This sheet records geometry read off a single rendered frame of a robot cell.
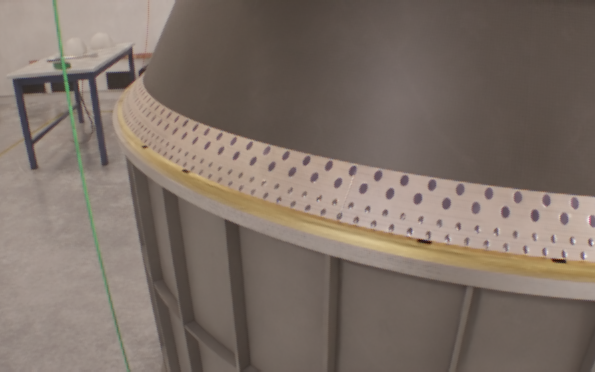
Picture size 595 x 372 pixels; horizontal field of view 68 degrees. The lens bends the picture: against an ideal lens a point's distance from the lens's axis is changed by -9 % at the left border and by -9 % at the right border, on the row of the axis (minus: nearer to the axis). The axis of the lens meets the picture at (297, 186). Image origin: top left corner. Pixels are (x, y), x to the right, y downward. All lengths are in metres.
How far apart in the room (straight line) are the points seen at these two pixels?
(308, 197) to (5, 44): 6.94
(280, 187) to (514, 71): 0.36
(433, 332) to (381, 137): 0.29
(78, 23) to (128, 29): 0.70
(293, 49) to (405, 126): 0.22
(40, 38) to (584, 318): 6.94
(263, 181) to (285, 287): 0.18
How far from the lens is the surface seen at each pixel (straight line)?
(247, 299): 0.88
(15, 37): 7.36
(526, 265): 0.62
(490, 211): 0.64
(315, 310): 0.78
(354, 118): 0.69
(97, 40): 5.29
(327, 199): 0.67
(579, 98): 0.69
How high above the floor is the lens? 1.49
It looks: 24 degrees down
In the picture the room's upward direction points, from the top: 1 degrees counter-clockwise
